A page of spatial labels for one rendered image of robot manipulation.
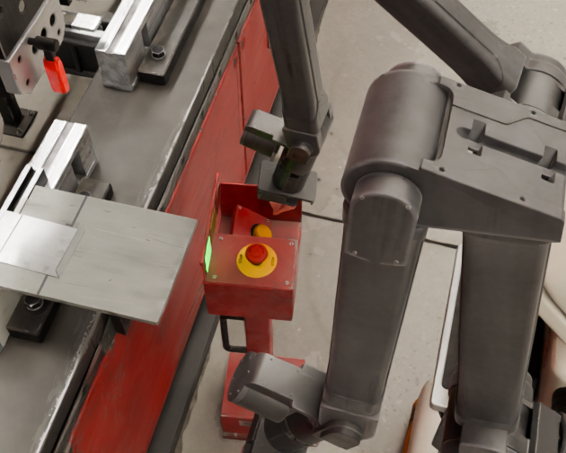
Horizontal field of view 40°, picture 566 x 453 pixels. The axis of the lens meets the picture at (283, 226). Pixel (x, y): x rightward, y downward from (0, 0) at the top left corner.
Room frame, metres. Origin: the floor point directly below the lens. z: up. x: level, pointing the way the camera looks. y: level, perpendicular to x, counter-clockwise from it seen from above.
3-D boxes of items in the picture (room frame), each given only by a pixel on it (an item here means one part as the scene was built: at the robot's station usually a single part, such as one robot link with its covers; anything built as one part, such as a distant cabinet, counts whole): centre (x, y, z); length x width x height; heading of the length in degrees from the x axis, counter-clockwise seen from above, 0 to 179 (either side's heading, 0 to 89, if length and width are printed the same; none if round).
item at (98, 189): (0.69, 0.36, 0.89); 0.30 x 0.05 x 0.03; 166
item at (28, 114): (1.80, 0.90, 0.01); 0.12 x 0.12 x 0.03; 76
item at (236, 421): (0.80, 0.02, 0.06); 0.25 x 0.20 x 0.12; 85
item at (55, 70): (0.80, 0.32, 1.20); 0.04 x 0.02 x 0.10; 76
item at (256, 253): (0.75, 0.05, 0.79); 0.04 x 0.04 x 0.04
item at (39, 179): (0.69, 0.42, 0.99); 0.20 x 0.03 x 0.03; 166
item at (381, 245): (0.31, -0.07, 1.40); 0.11 x 0.06 x 0.43; 165
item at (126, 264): (0.63, 0.28, 1.00); 0.26 x 0.18 x 0.01; 76
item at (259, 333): (0.80, 0.05, 0.39); 0.05 x 0.05 x 0.54; 85
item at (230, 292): (0.80, 0.05, 0.75); 0.20 x 0.16 x 0.18; 175
